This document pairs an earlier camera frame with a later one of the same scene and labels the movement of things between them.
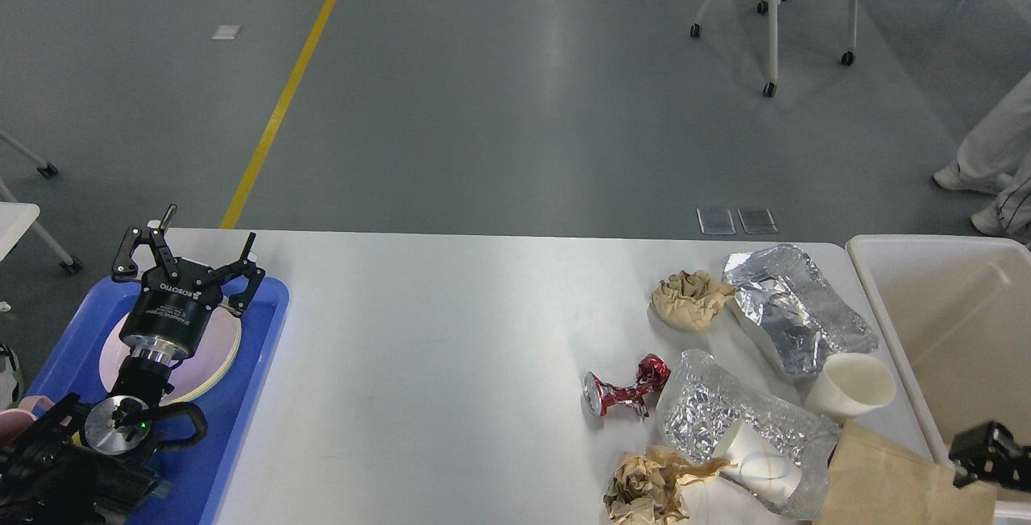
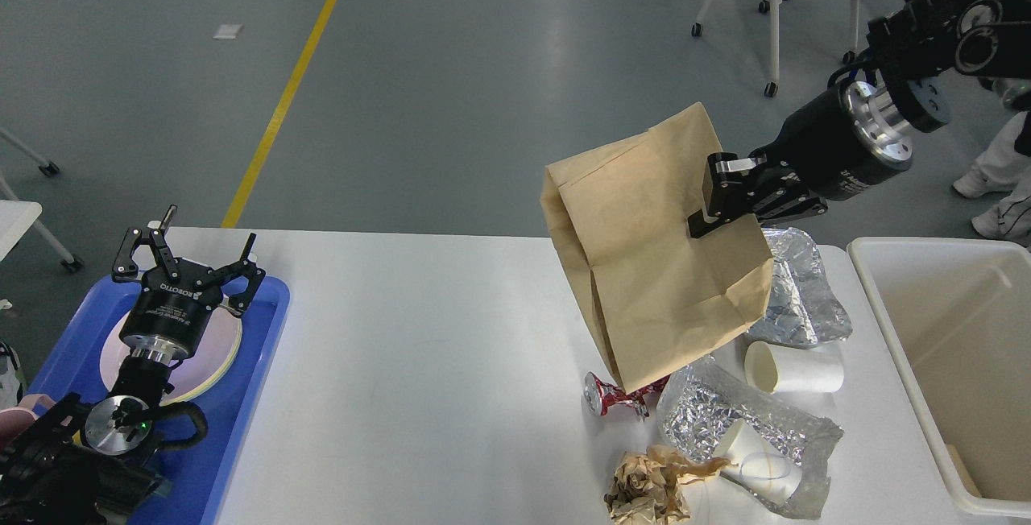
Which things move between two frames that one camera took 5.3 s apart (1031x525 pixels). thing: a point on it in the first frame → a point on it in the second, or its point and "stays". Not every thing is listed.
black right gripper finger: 989,452 → 836,146
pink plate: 198,373 stays
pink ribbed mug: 14,421 stays
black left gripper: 167,315 stays
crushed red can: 652,371 stays
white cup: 757,465 stays
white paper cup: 850,384 → 777,368
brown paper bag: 873,481 → 622,211
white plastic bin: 954,314 stays
